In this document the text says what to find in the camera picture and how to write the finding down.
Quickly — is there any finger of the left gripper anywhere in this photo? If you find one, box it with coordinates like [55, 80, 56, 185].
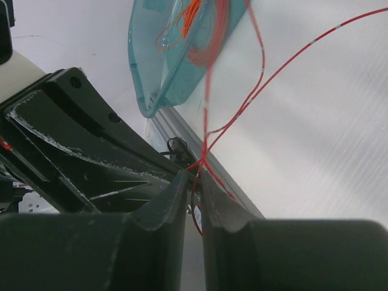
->
[42, 67, 182, 175]

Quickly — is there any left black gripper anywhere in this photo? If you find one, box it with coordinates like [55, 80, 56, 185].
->
[1, 90, 170, 213]

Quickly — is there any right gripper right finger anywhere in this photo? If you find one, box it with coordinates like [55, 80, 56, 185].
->
[201, 172, 387, 290]

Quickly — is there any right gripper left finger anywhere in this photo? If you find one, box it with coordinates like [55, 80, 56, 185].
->
[1, 171, 187, 290]

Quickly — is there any red cable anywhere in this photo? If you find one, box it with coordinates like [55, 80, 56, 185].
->
[186, 0, 388, 237]

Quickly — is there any teal plastic tub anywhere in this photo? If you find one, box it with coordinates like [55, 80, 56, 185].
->
[128, 1, 246, 118]

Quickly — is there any aluminium mounting rail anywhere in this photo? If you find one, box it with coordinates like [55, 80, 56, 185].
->
[148, 107, 266, 221]

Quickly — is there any thin orange cable in tub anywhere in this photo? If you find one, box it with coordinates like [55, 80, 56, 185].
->
[155, 0, 201, 51]

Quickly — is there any orange cable coil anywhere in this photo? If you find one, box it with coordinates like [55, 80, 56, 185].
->
[181, 0, 230, 67]

